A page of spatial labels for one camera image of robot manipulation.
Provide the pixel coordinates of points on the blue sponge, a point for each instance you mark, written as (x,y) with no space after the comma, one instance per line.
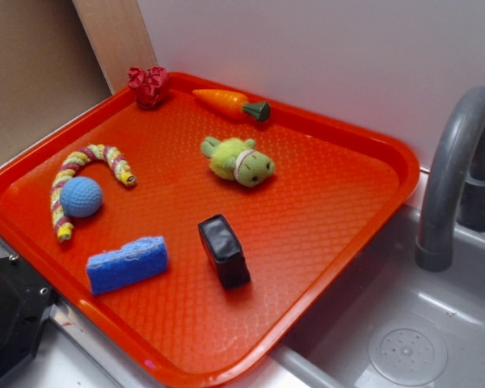
(134,262)

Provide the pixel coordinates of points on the grey toy sink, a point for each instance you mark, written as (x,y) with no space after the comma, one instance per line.
(387,323)

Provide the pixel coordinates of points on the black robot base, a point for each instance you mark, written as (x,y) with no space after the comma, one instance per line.
(26,299)

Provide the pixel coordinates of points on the striped rope toy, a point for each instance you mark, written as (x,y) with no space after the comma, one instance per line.
(69,169)

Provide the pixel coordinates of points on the black box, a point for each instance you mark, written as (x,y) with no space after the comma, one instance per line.
(225,252)

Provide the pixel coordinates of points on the orange toy carrot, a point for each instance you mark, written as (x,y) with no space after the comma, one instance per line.
(233,104)

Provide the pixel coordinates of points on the orange plastic tray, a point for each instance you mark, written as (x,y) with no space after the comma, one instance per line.
(335,185)

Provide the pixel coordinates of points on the green plush toy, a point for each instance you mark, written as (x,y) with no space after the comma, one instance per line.
(237,160)

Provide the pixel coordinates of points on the grey toy faucet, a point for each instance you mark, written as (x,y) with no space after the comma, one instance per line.
(455,191)

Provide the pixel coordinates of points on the red crumpled fabric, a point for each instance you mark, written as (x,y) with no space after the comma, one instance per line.
(150,86)

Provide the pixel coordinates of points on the wooden board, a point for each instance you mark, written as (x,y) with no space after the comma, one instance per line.
(118,37)

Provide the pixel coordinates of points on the blue dimpled ball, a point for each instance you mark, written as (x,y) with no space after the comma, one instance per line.
(81,197)

